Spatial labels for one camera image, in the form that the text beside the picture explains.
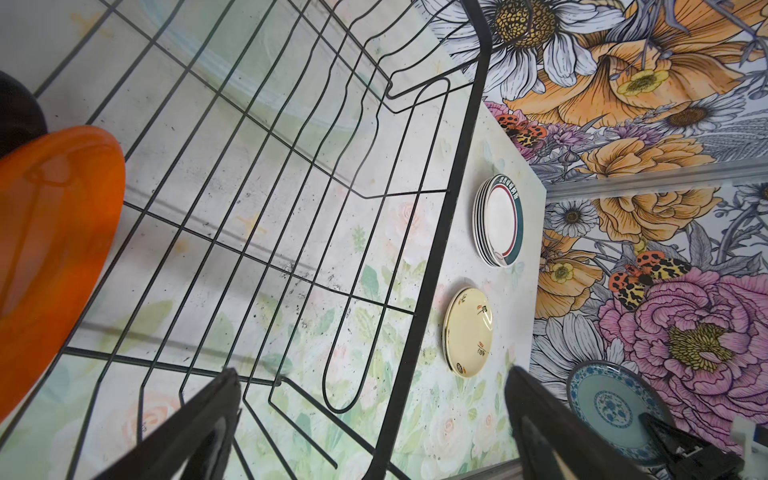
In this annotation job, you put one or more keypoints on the black plate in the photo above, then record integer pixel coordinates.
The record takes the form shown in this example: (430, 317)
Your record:
(22, 119)

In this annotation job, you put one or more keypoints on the orange plate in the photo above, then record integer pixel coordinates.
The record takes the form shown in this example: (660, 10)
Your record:
(61, 201)

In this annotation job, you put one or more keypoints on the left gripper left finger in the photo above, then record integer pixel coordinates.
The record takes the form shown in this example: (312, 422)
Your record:
(194, 443)

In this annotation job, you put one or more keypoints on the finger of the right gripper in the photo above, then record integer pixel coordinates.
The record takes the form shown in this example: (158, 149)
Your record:
(689, 457)

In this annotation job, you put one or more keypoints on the black wire dish rack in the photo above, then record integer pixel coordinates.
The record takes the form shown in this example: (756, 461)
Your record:
(286, 163)

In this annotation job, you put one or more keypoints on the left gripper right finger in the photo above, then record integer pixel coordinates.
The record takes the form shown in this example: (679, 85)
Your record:
(552, 442)

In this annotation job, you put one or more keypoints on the white plate red green band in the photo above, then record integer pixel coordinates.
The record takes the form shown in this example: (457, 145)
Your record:
(501, 220)

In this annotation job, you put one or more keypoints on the teal patterned plate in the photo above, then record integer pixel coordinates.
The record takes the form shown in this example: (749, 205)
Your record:
(610, 399)

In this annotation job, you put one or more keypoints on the cream plate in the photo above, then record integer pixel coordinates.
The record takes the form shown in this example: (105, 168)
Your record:
(468, 332)

